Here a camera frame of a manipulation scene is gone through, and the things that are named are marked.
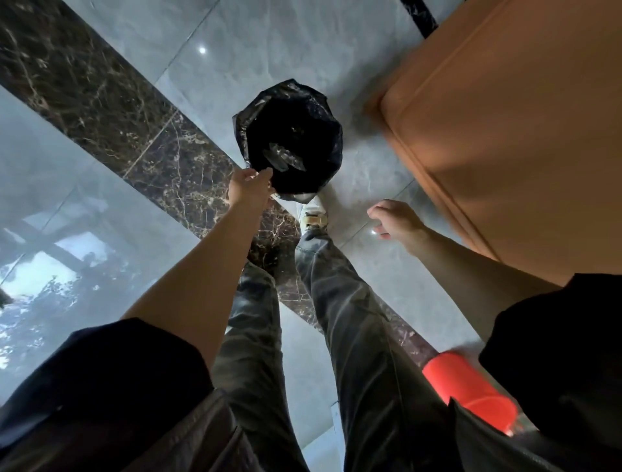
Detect person's right hand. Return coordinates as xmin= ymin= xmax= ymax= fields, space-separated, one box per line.
xmin=367 ymin=199 xmax=431 ymax=254

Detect person's left hand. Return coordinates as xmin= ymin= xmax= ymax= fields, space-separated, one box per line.
xmin=228 ymin=167 xmax=276 ymax=208

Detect black plastic trash bag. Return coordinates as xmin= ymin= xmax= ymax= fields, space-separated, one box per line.
xmin=232 ymin=79 xmax=344 ymax=204

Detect person's right forearm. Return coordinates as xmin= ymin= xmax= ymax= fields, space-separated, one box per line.
xmin=402 ymin=227 xmax=562 ymax=342

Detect person's left forearm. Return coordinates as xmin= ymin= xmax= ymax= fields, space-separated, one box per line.
xmin=121 ymin=200 xmax=269 ymax=370

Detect clear crumpled plastic wrapper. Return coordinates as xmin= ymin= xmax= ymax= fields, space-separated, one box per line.
xmin=262 ymin=142 xmax=308 ymax=173

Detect white sneaker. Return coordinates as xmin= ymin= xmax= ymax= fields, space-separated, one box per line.
xmin=297 ymin=195 xmax=329 ymax=235

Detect grey washed jeans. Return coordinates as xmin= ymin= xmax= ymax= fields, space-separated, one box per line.
xmin=210 ymin=228 xmax=463 ymax=472

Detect orange wooden cabinet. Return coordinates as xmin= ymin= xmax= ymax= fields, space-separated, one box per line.
xmin=365 ymin=0 xmax=622 ymax=288

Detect red cylindrical container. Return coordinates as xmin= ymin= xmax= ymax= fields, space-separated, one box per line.
xmin=422 ymin=351 xmax=520 ymax=437

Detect black t-shirt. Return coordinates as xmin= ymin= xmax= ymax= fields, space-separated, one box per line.
xmin=0 ymin=272 xmax=622 ymax=472

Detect dark brown open jacket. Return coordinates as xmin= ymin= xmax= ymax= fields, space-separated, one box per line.
xmin=0 ymin=389 xmax=564 ymax=472

